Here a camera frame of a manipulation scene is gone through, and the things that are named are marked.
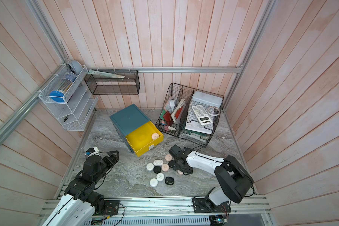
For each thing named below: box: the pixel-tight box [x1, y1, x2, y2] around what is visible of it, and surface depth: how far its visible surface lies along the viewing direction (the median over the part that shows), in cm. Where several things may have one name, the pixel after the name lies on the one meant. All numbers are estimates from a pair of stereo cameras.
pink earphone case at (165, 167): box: [161, 163, 170, 172], surface depth 87 cm
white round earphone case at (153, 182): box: [149, 177, 159, 187], surface depth 82 cm
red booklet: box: [162, 110, 174, 127], surface depth 108 cm
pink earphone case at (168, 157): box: [164, 153, 173, 162], surface depth 92 cm
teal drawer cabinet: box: [109, 103, 152, 154], surface depth 87 cm
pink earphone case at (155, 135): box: [151, 132, 160, 140], surface depth 85 cm
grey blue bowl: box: [68, 59, 83, 76], surface depth 85 cm
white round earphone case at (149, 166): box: [145, 162, 154, 171], surface depth 88 cm
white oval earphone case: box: [153, 159, 164, 167], surface depth 90 cm
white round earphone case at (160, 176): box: [156, 172, 165, 182], surface depth 84 cm
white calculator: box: [191, 104, 214, 126], surface depth 89 cm
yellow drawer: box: [125, 121, 164, 157], surface depth 85 cm
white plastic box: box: [191, 90, 223, 109], surface depth 98 cm
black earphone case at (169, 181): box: [164, 176, 175, 186], surface depth 83 cm
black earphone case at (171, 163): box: [168, 160, 176, 168], surface depth 90 cm
